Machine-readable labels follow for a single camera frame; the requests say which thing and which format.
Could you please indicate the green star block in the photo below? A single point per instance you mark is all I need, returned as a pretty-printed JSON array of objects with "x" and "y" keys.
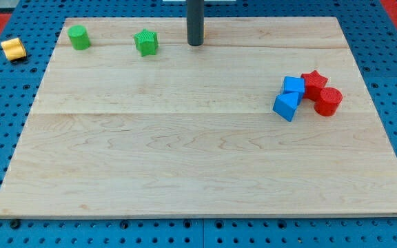
[{"x": 146, "y": 42}]

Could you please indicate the green cylinder block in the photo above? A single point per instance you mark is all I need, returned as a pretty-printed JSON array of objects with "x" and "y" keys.
[{"x": 79, "y": 38}]

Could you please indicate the blue cube block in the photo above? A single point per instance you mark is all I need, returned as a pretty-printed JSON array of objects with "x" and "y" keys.
[{"x": 294, "y": 85}]

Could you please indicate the blue triangular prism block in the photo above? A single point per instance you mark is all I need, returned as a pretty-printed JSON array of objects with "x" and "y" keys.
[{"x": 286, "y": 105}]

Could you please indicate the red cylinder block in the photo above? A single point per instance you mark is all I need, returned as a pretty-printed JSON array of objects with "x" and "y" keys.
[{"x": 328, "y": 101}]

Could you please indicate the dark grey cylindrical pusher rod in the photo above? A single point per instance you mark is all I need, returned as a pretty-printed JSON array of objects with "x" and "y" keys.
[{"x": 195, "y": 22}]

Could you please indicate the light wooden board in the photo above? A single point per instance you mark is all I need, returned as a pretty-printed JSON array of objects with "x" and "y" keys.
[{"x": 190, "y": 132}]

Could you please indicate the red star block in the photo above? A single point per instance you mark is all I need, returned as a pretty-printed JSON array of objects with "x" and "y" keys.
[{"x": 314, "y": 83}]

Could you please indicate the yellow heart-shaped block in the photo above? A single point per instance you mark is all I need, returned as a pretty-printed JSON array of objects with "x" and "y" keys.
[{"x": 14, "y": 49}]

